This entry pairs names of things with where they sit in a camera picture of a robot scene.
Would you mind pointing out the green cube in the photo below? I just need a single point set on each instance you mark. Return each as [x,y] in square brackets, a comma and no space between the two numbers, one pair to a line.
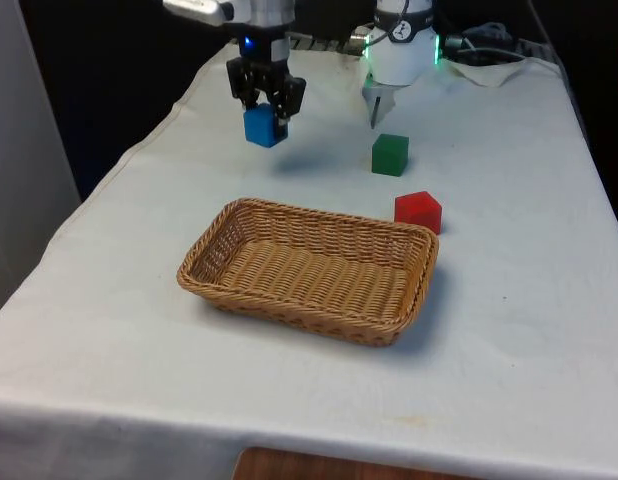
[389,156]

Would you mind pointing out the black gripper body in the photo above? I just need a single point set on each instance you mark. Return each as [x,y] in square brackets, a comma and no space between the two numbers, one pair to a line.
[254,47]

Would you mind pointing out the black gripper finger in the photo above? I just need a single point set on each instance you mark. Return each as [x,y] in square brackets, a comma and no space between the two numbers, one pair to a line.
[289,95]
[244,80]

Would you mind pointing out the blue cube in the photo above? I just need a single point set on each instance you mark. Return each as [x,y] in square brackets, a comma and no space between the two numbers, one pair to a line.
[259,127]

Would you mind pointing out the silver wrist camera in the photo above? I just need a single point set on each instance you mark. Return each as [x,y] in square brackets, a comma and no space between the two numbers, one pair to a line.
[199,9]

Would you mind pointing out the red cube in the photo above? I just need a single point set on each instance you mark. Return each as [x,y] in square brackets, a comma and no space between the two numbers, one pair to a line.
[420,212]

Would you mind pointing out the wicker basket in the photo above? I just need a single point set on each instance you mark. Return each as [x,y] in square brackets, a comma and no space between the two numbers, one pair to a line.
[309,272]

